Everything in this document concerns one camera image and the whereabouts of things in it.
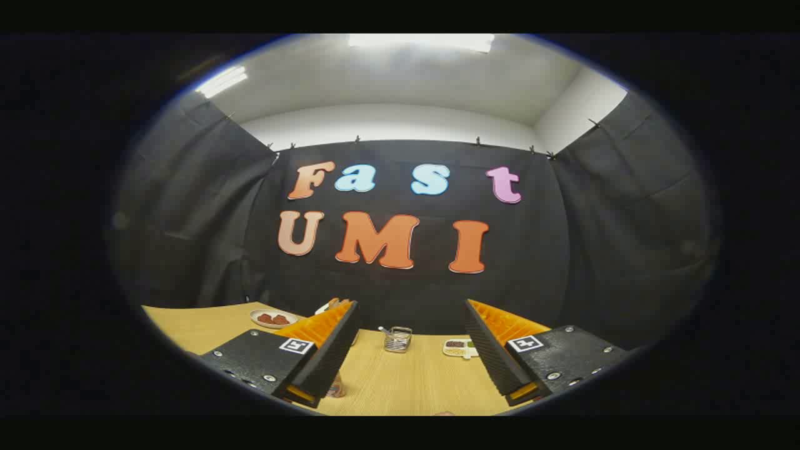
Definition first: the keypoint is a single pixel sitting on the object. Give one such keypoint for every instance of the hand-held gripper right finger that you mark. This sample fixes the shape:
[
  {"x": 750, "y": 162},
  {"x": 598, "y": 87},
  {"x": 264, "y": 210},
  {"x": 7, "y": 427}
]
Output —
[{"x": 494, "y": 356}]

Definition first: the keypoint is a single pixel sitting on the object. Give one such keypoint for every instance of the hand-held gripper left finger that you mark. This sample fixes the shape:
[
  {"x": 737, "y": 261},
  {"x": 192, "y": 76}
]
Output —
[{"x": 331, "y": 356}]

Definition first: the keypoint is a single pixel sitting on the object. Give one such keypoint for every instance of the silver juice bottle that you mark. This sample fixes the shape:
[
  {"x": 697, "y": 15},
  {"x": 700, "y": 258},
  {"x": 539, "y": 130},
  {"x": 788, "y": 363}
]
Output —
[{"x": 336, "y": 387}]

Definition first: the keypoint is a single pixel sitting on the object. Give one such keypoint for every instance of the white divided dish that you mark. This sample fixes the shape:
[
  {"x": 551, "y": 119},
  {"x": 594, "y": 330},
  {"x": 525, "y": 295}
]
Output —
[{"x": 459, "y": 349}]

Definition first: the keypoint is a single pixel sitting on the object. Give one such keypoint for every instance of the white toaster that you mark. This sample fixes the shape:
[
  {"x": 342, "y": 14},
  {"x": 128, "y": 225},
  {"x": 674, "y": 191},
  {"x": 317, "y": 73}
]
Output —
[{"x": 324, "y": 308}]

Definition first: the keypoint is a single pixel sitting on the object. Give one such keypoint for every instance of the reddish brown snack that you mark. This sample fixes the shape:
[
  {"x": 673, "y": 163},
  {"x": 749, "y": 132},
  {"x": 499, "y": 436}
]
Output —
[
  {"x": 280, "y": 320},
  {"x": 265, "y": 319}
]

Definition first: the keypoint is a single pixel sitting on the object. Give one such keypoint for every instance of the white oval plate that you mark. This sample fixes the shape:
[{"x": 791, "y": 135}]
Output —
[{"x": 262, "y": 325}]

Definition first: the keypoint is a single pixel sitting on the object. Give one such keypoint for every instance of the wooden table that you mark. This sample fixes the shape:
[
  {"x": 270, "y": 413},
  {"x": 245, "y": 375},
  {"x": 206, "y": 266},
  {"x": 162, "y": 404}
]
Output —
[{"x": 406, "y": 381}]

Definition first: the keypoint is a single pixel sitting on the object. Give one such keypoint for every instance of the black backdrop cloth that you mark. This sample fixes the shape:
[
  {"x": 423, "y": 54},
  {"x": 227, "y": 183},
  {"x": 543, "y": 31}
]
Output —
[{"x": 531, "y": 262}]

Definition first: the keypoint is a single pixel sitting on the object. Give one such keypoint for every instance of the ceiling light panel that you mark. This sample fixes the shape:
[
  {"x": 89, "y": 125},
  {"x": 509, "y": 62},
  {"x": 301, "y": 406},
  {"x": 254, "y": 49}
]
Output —
[{"x": 222, "y": 81}]

